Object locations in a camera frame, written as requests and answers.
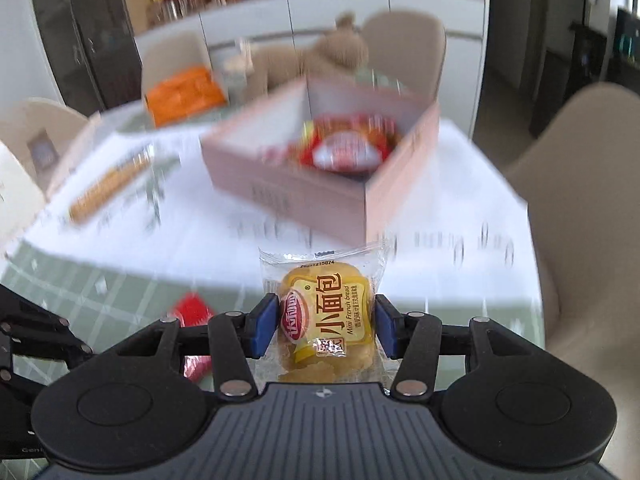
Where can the white printed table cover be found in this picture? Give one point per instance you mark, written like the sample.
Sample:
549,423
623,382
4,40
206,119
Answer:
450,200

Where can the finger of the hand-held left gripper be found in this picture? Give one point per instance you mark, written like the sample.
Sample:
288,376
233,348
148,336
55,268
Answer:
22,381
45,340

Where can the yellow bread clear packet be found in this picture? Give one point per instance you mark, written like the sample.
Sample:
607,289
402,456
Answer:
327,315

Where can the white sideboard cabinet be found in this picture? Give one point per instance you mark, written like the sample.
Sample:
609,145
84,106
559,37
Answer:
465,60

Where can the long orange snack stick packet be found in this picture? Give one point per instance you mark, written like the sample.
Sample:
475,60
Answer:
110,185

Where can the brown teddy bear plush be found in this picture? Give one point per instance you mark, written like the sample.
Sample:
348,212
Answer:
325,55

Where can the beige chair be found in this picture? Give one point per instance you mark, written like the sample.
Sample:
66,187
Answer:
585,210
50,120
405,45
175,55

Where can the orange tissue pack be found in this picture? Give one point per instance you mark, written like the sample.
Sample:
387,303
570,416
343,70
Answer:
185,92

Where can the pink cardboard box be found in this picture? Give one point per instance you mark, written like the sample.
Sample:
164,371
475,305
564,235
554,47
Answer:
300,195

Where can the small red snack packet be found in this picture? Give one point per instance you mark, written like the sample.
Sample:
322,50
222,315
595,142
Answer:
192,310

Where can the black cabinet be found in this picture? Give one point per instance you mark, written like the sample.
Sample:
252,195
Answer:
575,75

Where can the green checked tablecloth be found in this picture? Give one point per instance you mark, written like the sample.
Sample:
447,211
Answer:
75,280

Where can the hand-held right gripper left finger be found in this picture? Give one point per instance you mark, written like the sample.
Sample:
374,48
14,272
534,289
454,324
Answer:
265,325

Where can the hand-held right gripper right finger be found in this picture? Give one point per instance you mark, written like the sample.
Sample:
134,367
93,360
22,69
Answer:
385,327

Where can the dark glass cabinet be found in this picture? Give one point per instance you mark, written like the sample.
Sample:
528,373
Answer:
85,30

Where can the yellow striped cloth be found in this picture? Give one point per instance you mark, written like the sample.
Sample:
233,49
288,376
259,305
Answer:
237,62

